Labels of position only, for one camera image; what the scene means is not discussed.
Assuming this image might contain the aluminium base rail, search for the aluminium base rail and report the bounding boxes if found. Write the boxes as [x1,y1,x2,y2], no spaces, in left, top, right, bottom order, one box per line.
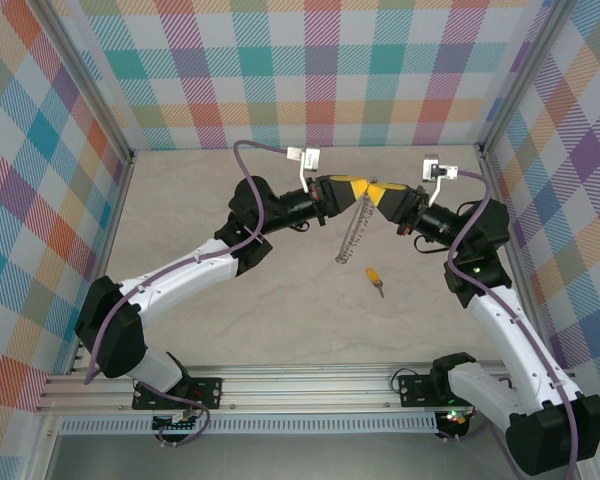
[33,362,581,416]

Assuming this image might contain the silver metal chain keyring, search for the silver metal chain keyring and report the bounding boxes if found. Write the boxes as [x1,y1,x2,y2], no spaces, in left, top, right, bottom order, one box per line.
[334,175,381,265]

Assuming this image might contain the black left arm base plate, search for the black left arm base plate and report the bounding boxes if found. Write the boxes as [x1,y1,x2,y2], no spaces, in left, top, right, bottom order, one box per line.
[131,377,225,411]

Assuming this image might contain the aluminium corner post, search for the aluminium corner post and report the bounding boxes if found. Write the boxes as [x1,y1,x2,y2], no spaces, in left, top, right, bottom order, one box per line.
[38,0,137,161]
[477,0,576,159]

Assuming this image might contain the white slotted cable duct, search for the white slotted cable duct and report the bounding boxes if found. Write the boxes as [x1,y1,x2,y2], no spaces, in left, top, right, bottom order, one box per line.
[59,412,439,435]

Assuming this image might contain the aluminium side rail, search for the aluminium side rail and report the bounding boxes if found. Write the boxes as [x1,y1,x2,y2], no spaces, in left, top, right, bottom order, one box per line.
[477,144,576,376]
[64,152,137,376]

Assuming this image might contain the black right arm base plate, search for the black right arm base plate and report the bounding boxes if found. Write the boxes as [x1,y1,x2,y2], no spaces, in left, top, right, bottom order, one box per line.
[398,372,486,409]

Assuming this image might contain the small electronics board with LEDs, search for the small electronics board with LEDs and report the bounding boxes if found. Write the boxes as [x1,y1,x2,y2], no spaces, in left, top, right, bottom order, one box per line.
[439,408,470,427]

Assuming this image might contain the grey metal panel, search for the grey metal panel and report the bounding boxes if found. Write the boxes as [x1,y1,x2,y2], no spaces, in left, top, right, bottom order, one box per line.
[47,432,581,480]

